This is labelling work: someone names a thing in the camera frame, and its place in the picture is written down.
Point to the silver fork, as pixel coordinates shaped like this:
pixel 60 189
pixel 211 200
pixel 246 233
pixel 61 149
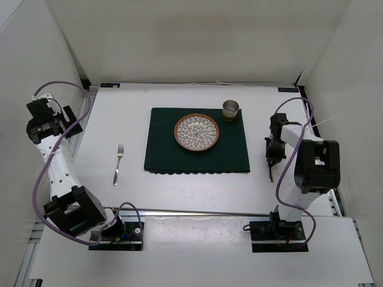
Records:
pixel 120 154

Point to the dark green cloth napkin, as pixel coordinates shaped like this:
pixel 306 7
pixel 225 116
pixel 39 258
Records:
pixel 164 155

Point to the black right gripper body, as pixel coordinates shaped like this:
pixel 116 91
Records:
pixel 275 149

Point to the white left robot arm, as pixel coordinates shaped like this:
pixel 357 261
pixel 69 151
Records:
pixel 72 208

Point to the metal cup with cork base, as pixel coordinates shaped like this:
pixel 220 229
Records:
pixel 230 109

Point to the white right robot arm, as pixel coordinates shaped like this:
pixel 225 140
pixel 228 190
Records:
pixel 316 172

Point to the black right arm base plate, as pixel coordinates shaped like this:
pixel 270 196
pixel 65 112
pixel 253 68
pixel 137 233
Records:
pixel 264 240

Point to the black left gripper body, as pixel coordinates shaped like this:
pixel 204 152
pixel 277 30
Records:
pixel 58 116

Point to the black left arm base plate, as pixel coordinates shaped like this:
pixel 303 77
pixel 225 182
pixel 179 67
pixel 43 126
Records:
pixel 126 234

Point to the floral patterned ceramic plate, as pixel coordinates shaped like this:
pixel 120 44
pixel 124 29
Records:
pixel 196 132

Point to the silver table knife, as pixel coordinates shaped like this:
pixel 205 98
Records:
pixel 270 172

